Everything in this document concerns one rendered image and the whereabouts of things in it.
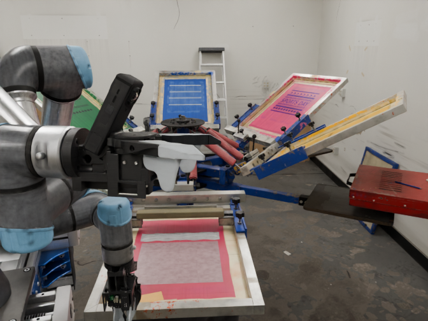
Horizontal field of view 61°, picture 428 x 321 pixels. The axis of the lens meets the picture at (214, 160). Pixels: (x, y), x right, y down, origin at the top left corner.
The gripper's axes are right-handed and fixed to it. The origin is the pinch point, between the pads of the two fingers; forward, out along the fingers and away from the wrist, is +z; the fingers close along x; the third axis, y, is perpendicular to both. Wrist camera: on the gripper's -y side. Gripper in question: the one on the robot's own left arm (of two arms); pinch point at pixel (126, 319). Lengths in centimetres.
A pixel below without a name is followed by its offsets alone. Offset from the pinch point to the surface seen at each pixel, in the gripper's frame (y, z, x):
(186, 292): -29.8, 14.8, 15.3
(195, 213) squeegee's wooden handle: -73, 5, 19
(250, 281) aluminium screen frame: -29.6, 11.3, 38.4
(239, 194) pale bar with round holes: -99, 7, 43
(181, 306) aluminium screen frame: -17.9, 11.3, 13.9
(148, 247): -61, 15, -2
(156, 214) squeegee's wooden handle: -73, 5, 1
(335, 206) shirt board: -99, 15, 96
